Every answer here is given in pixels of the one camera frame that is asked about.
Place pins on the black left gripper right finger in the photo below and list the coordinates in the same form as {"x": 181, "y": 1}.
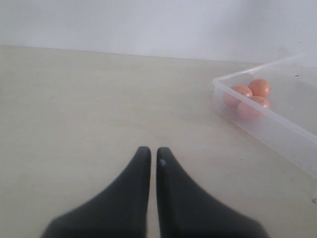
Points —
{"x": 185, "y": 210}

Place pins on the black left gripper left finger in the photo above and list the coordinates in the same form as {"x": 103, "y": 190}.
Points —
{"x": 119, "y": 211}

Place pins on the clear plastic bin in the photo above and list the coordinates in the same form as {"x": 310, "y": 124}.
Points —
{"x": 289, "y": 127}

